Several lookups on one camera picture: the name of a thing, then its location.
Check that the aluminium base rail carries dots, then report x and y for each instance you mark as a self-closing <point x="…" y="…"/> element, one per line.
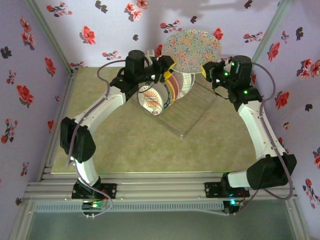
<point x="162" y="186"/>

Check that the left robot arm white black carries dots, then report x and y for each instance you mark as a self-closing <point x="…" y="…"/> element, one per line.
<point x="100" y="110"/>

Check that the aluminium corner post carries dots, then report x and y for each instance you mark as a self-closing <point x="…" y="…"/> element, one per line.
<point x="50" y="37"/>
<point x="270" y="30"/>

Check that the red sunburst plate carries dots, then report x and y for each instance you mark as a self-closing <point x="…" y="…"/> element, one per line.
<point x="150" y="100"/>

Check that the circuit board with LED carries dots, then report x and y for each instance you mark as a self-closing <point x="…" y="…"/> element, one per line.
<point x="233" y="203"/>
<point x="93" y="205"/>

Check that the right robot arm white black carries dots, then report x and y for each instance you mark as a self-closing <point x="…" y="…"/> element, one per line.
<point x="260" y="130"/>

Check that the blue orange patterned plate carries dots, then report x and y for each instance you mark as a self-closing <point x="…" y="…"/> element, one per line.
<point x="192" y="50"/>

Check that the clear acrylic dish rack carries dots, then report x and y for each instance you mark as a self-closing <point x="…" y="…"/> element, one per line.
<point x="190" y="112"/>

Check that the orange striped plate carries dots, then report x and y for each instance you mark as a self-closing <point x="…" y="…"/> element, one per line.
<point x="173" y="87"/>

